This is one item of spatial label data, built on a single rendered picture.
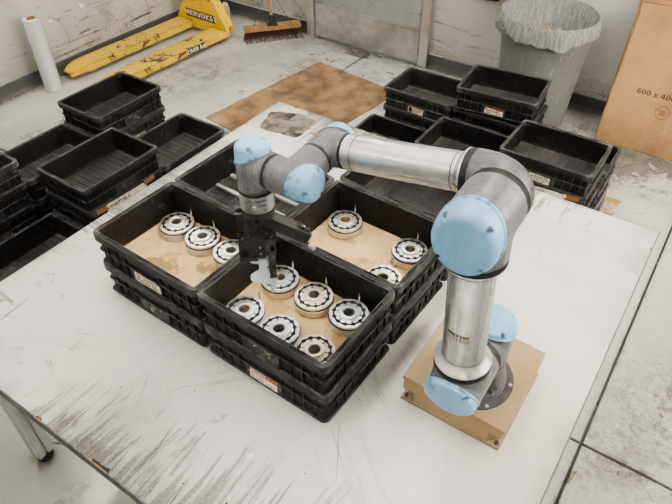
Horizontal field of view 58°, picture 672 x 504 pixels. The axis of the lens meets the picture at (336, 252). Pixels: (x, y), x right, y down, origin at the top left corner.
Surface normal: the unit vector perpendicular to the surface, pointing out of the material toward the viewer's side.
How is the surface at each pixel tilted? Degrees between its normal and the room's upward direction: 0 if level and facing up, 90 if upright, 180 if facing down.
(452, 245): 85
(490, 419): 4
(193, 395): 0
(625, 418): 0
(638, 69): 78
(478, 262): 85
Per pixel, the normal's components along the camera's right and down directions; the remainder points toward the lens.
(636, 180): 0.00, -0.74
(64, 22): 0.83, 0.37
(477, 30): -0.56, 0.55
